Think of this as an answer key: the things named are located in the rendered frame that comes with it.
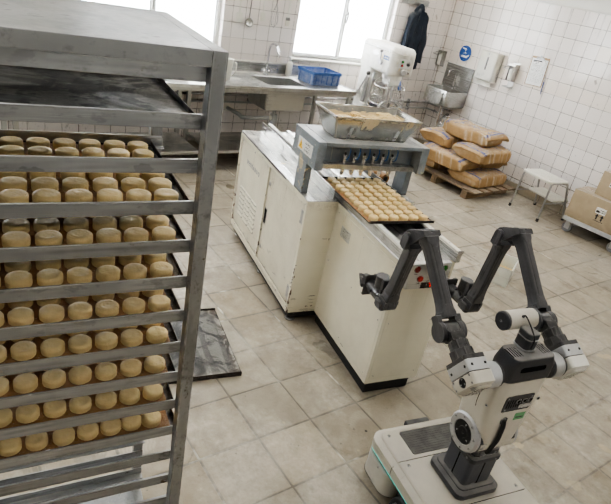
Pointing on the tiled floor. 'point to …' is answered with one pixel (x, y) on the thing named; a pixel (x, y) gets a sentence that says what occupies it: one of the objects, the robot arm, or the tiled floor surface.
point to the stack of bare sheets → (209, 349)
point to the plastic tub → (505, 271)
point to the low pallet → (465, 184)
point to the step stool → (544, 189)
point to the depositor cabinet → (282, 224)
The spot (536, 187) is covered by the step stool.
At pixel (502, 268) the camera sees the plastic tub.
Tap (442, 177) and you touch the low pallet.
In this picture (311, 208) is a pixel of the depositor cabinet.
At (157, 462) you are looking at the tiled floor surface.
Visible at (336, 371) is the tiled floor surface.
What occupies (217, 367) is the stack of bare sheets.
